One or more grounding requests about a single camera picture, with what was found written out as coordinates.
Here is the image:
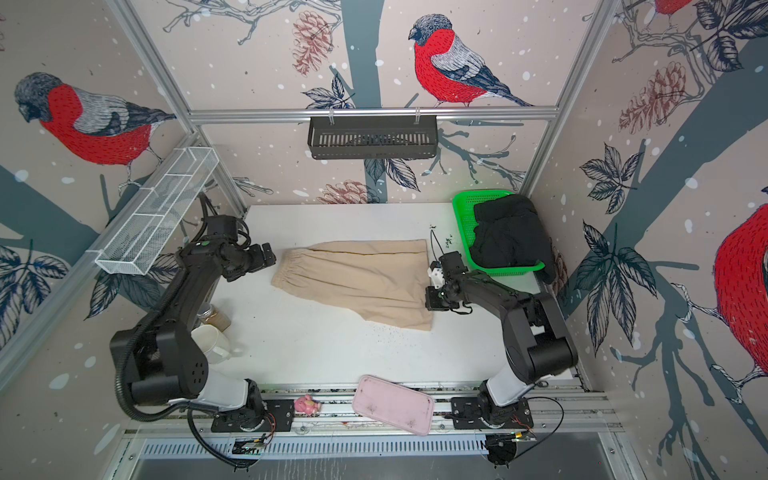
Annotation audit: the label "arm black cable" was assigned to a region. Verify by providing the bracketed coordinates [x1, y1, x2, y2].
[185, 404, 265, 470]
[483, 395, 566, 467]

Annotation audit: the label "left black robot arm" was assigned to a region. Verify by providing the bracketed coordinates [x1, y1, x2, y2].
[110, 215, 276, 422]

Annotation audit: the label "small pink toy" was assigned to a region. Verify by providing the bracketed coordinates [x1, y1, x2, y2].
[294, 394, 322, 417]

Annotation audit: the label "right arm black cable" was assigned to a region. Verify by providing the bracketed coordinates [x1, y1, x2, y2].
[483, 395, 566, 467]

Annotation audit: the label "green plastic basket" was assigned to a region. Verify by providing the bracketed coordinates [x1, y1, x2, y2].
[452, 189, 545, 277]

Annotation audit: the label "beige shorts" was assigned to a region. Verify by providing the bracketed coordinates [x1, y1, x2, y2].
[271, 239, 433, 331]

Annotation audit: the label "white mug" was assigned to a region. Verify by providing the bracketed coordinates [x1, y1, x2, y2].
[190, 324, 238, 365]

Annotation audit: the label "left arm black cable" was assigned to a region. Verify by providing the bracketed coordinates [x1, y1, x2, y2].
[185, 404, 265, 470]

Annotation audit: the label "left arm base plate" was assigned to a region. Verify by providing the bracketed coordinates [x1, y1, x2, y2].
[211, 400, 295, 433]

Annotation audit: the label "black shorts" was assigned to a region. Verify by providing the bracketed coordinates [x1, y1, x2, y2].
[469, 194, 556, 284]

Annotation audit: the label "black hanging wire basket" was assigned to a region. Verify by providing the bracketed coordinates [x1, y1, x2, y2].
[307, 115, 438, 160]

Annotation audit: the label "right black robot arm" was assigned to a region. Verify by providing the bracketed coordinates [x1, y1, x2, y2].
[425, 251, 578, 428]

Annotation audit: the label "white mesh wire shelf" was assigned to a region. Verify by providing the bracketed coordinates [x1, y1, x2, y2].
[95, 146, 219, 275]

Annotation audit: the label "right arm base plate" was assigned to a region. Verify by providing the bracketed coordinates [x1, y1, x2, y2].
[444, 394, 534, 430]

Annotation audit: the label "spice jar with silver lid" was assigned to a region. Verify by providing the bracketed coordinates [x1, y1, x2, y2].
[197, 303, 232, 332]

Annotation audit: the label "pink plastic tray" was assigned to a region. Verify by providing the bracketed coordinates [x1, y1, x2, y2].
[352, 375, 435, 436]

